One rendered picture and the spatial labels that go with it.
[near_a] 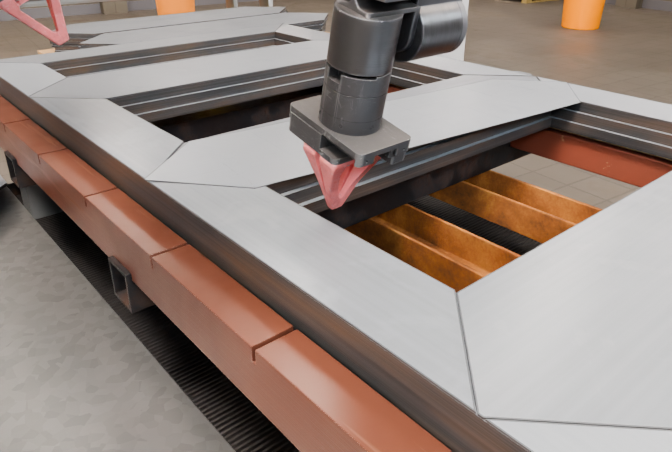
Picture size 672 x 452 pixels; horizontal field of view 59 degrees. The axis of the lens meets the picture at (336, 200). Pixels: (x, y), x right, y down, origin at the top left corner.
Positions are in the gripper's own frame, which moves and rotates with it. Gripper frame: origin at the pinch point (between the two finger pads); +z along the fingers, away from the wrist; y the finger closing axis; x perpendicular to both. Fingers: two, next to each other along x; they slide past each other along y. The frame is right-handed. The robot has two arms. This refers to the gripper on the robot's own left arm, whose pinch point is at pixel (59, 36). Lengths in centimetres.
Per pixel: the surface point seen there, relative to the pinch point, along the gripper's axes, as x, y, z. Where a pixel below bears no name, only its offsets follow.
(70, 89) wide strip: 1.5, 28.5, 14.2
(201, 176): -1.5, -18.9, 15.7
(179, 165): -0.8, -14.4, 15.3
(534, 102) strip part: -50, -20, 40
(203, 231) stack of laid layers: 2.6, -28.5, 15.1
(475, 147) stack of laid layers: -35, -22, 37
